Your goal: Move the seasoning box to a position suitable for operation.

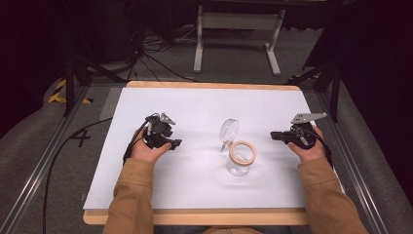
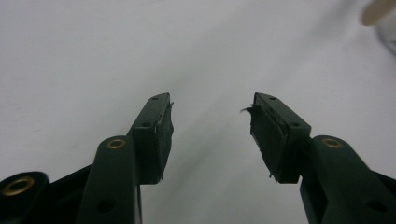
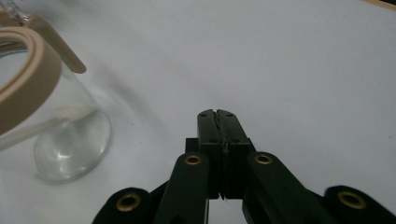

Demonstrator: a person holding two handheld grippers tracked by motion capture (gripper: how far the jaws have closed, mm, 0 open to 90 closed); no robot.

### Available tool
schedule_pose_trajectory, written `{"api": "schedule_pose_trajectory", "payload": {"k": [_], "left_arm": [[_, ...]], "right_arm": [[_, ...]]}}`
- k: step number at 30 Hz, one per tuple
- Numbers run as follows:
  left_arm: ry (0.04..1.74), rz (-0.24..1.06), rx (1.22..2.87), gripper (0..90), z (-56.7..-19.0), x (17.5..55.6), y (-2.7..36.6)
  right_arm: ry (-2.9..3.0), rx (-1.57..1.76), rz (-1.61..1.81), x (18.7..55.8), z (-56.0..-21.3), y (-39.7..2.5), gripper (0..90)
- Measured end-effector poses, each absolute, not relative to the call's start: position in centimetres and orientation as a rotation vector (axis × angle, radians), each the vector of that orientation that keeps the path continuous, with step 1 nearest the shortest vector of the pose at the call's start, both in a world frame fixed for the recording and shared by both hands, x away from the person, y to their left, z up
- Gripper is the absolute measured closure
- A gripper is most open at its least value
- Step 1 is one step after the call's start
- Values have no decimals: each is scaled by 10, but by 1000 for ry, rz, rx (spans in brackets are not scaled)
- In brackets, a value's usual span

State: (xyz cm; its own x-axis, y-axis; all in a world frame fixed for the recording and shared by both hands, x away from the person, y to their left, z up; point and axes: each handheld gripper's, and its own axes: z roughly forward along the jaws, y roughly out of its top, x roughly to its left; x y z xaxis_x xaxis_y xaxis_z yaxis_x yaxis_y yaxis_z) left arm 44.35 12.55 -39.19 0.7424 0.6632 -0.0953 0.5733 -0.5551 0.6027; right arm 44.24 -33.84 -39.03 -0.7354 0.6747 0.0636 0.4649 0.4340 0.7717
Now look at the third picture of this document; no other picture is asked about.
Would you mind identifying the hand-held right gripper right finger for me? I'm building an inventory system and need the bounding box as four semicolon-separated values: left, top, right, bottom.
216;108;257;201

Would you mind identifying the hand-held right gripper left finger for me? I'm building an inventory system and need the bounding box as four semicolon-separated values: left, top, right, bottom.
185;108;225;201

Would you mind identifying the white plastic stick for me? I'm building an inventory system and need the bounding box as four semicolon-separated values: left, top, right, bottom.
0;104;98;151

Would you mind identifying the glass jug with beige collar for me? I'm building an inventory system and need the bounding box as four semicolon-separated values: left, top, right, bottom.
0;8;112;185

